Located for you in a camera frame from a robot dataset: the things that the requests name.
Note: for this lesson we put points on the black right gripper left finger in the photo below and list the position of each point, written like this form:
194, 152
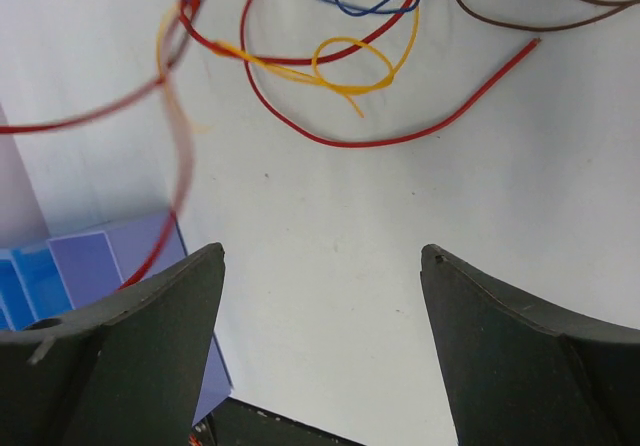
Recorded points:
126, 370

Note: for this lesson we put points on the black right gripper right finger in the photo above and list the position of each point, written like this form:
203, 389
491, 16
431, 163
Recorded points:
520, 370

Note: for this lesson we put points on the purple plastic bin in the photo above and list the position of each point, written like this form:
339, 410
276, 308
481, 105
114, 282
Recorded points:
91, 264

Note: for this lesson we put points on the blue plastic bin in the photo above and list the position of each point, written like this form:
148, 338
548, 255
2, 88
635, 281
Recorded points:
31, 287

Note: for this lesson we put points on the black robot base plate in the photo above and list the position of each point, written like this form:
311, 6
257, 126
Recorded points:
236, 423

